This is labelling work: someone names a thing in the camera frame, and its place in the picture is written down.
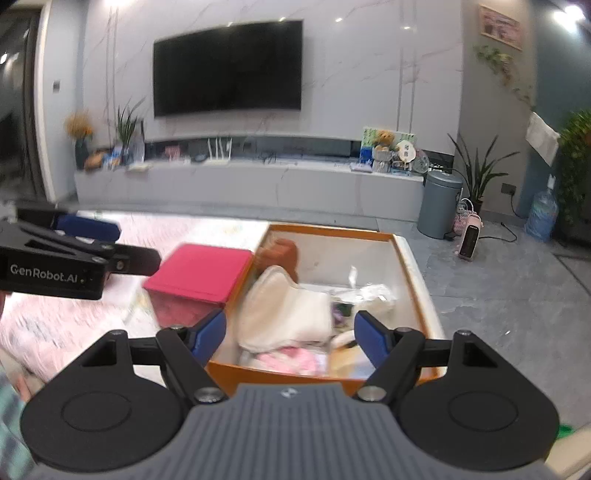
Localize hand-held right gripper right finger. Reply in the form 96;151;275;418
353;310;506;402

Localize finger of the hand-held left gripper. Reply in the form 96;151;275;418
0;220;162;277
16;205;122;244

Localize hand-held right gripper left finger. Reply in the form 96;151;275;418
82;308;228;404

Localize orange storage box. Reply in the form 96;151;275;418
205;223;446;398

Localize pink white crochet toy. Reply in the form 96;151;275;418
252;345;331;377

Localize clear plastic packets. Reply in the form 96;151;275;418
330;265;399;326

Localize pink lace tablecloth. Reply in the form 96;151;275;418
0;210;271;384

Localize pink box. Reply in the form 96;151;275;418
143;244;254;324

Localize dried flowers in vase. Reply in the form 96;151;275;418
65;111;95;171

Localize green potted plant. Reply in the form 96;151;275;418
113;97;146;163

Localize white router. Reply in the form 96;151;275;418
205;137;232;164

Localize white space heater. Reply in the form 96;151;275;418
458;220;481;260

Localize grey trash can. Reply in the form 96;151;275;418
417;171;464;240

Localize person's teal plaid clothing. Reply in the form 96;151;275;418
0;364;35;467

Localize pink basket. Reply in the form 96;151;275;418
452;198;476;236

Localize grey television cabinet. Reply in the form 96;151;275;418
74;136;455;222

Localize teddy bear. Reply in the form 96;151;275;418
373;130;397;174

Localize long-leaf floor plant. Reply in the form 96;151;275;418
447;134;520;215

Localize green blue picture box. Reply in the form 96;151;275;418
361;127;384;164

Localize blue water bottle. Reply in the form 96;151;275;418
525;175;559;243

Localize black television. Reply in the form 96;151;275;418
152;19;304;118

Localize beige fabric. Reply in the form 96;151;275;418
549;425;591;480

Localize white hanging cloth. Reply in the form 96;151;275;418
525;112;561;165

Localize large green bushy plant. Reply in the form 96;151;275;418
556;108;591;232

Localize hanging vine plant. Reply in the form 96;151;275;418
473;44;536;112

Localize black heater cable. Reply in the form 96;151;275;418
480;225;519;244

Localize wall picture frame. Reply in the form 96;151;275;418
478;4;525;51

